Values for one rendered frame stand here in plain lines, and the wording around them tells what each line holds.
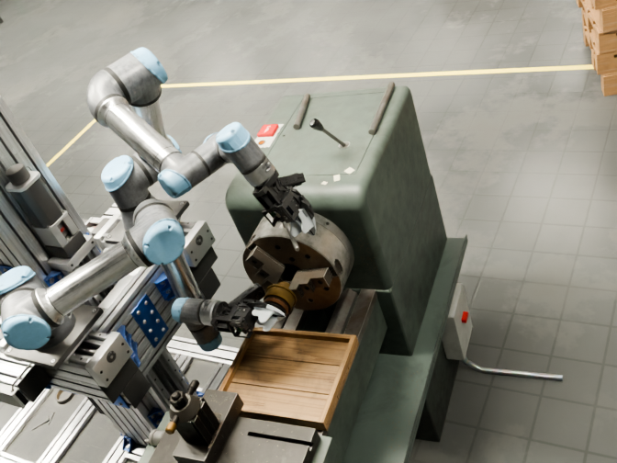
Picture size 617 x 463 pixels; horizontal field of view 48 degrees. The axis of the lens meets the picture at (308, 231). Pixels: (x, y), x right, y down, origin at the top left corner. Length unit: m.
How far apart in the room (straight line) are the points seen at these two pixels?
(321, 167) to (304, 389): 0.66
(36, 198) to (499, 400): 1.89
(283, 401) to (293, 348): 0.19
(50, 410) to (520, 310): 2.19
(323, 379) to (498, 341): 1.28
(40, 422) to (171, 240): 1.79
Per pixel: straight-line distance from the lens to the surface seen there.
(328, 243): 1.96
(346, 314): 2.19
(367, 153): 2.10
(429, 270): 2.58
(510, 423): 2.88
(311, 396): 1.98
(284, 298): 1.94
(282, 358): 2.10
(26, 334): 1.95
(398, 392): 2.35
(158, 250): 1.86
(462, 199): 3.85
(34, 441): 3.43
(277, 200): 1.70
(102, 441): 3.20
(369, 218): 2.02
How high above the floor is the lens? 2.40
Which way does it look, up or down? 37 degrees down
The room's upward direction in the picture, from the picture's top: 22 degrees counter-clockwise
